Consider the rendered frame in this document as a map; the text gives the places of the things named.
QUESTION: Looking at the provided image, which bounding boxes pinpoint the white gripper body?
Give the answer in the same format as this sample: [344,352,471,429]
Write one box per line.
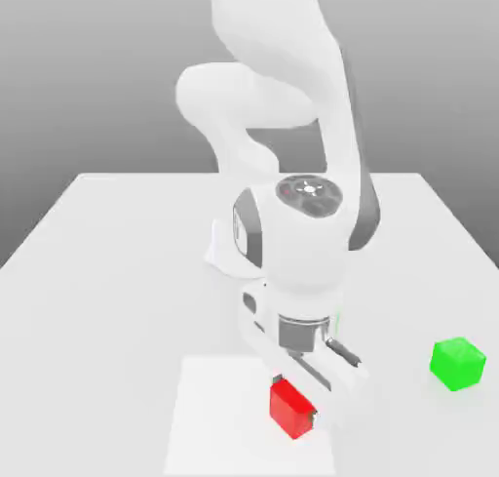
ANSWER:
[251,327,370,421]

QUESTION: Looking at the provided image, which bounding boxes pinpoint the small red cube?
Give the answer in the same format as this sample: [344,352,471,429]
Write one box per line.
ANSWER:
[268,378,318,441]

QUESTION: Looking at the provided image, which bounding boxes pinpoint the small green cube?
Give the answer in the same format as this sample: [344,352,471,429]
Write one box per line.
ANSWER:
[429,337,487,393]

